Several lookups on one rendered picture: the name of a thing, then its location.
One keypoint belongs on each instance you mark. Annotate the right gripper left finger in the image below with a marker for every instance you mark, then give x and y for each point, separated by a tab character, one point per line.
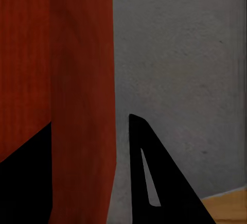
26	182

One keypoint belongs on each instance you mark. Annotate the storage box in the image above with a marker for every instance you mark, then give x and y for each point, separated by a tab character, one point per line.
57	66

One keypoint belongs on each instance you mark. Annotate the door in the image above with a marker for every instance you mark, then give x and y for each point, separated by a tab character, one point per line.
229	208

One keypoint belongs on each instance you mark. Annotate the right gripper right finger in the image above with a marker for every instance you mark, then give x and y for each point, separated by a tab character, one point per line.
179	203

